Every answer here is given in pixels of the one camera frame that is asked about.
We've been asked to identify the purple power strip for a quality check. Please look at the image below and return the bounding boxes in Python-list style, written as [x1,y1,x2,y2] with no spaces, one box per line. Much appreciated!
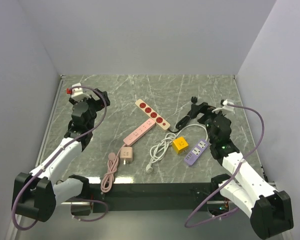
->
[184,139,209,166]

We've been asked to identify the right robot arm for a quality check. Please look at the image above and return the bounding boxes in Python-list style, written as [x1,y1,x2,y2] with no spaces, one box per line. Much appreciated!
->
[184,99,294,240]

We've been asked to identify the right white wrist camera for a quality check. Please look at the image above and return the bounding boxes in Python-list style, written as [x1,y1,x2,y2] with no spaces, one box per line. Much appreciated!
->
[211,99,234,115]

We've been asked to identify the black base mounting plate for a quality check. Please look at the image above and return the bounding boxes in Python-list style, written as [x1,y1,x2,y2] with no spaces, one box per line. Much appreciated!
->
[72,182,217,212]

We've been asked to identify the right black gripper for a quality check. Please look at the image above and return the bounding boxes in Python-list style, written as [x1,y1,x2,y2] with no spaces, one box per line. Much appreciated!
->
[189,102,226,144]

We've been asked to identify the pink cube adapter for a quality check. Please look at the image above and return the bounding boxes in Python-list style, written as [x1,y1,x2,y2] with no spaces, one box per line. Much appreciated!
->
[119,146,133,165]

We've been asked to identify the beige red power strip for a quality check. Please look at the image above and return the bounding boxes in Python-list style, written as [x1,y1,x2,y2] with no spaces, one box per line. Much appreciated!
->
[135,99,171,131]

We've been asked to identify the yellow cube socket adapter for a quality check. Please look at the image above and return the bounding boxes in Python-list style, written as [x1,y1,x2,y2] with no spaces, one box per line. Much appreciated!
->
[171,136,189,154]

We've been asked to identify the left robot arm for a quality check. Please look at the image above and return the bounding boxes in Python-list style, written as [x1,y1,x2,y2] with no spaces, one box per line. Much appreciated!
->
[11,83,111,227]

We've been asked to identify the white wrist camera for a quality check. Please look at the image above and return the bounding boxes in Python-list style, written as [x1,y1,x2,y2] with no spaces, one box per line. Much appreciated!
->
[66,83,91,102]
[211,99,234,115]

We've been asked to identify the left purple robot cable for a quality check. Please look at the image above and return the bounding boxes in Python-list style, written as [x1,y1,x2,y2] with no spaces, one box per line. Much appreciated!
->
[11,86,108,231]

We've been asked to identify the pink coiled cable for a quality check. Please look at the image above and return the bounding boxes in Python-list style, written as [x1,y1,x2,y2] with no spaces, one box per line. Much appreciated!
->
[100,143,127,194]

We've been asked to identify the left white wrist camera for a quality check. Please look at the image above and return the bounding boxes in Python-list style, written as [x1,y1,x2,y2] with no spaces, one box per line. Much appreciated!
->
[66,83,91,102]

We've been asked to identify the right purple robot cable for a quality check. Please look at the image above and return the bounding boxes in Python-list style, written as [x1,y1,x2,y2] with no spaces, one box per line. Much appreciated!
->
[184,103,266,228]

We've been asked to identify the black power cable with plug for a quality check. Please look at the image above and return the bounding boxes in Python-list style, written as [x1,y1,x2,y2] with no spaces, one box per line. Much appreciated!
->
[167,96,200,133]

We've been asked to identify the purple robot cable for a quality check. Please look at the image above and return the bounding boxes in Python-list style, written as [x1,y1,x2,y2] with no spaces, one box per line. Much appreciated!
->
[11,86,108,231]
[184,103,266,228]

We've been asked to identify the white coiled power cable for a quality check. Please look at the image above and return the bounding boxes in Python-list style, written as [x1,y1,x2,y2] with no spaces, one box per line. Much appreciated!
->
[145,124,209,174]

